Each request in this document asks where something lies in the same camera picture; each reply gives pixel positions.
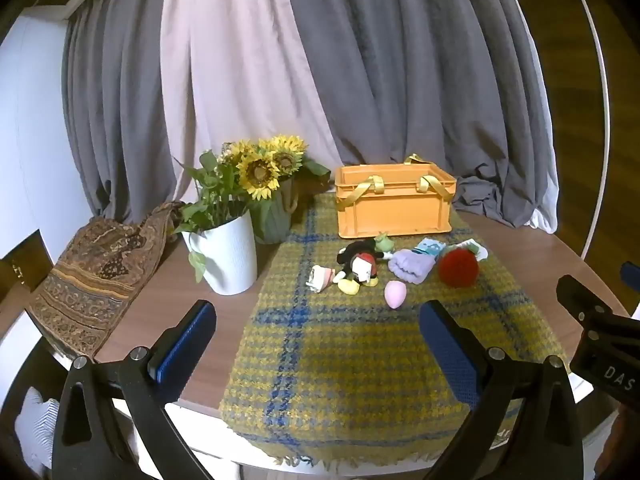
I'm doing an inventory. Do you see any white textured cushion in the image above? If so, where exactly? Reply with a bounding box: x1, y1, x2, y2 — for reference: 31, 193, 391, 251
14, 385, 68, 463

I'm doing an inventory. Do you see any white sheer curtain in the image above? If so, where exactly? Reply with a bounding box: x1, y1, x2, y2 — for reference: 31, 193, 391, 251
525, 204, 559, 234

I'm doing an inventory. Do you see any pink egg sponge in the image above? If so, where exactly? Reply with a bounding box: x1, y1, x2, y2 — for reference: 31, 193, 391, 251
384, 280, 408, 307

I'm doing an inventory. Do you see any mouse plush toy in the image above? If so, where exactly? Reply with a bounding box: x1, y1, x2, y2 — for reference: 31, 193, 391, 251
334, 241, 396, 295

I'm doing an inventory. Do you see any white curved pipe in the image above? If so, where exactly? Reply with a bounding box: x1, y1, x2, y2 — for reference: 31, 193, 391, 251
560, 0, 612, 260

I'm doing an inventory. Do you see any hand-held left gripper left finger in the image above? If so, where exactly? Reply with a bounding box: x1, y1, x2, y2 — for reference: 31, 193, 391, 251
52, 300, 218, 480

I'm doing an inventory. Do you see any orange plastic crate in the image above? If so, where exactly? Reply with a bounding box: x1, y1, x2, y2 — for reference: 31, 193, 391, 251
334, 155, 458, 240

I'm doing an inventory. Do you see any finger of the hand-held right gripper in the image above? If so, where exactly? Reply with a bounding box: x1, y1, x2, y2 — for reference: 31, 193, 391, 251
556, 274, 632, 334
620, 260, 640, 291

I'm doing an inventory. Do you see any red strawberry plush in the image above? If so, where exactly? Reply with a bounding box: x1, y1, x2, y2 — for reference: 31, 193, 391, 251
438, 242, 482, 288

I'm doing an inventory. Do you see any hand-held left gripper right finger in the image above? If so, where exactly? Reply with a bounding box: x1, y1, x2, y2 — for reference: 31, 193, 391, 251
419, 300, 586, 480

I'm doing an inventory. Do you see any purple fluffy cloth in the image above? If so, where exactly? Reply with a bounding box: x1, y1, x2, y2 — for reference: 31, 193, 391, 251
388, 249, 437, 286

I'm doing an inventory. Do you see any small pink white toy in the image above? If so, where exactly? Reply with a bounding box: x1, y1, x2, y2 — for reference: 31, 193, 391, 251
306, 266, 335, 293

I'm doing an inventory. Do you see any white ribbed vase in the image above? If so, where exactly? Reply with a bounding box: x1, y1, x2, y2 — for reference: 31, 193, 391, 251
181, 210, 258, 296

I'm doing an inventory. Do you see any pale pink curtain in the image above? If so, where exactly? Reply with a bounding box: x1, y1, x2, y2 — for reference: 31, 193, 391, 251
160, 0, 346, 201

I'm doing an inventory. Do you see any white cabinet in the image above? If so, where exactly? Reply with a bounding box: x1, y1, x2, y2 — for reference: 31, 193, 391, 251
0, 6, 96, 311

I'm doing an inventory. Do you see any green ribbed vase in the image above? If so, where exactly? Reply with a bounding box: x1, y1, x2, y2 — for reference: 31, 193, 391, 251
250, 180, 301, 245

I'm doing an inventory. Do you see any teal printed pouch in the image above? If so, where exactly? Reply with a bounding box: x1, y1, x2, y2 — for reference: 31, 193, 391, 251
414, 237, 446, 260

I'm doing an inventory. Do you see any grey curtain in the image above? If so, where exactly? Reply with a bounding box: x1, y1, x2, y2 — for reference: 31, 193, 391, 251
61, 0, 188, 223
282, 0, 560, 228

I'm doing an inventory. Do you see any brown patterned cloth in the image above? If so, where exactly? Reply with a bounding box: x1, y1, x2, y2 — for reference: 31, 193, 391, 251
29, 201, 188, 362

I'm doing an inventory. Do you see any yellow plaid blanket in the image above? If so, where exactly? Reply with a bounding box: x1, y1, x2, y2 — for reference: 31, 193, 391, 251
219, 192, 571, 468

